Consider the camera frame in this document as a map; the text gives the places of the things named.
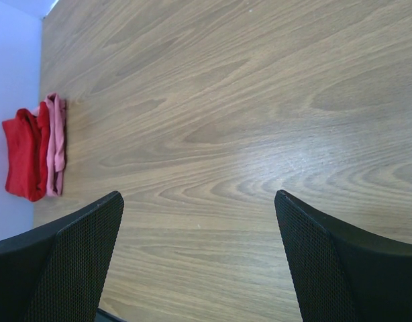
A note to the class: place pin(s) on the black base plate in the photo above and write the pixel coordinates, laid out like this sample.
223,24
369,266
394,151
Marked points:
104,316

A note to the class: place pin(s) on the folded pink t-shirt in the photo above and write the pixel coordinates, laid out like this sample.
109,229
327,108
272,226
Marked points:
50,119

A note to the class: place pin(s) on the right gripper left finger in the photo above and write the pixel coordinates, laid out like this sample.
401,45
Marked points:
57,271

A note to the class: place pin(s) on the red t-shirt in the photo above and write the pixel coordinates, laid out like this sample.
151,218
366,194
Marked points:
27,136

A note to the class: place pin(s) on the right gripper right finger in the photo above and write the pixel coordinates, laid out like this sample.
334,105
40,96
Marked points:
341,272

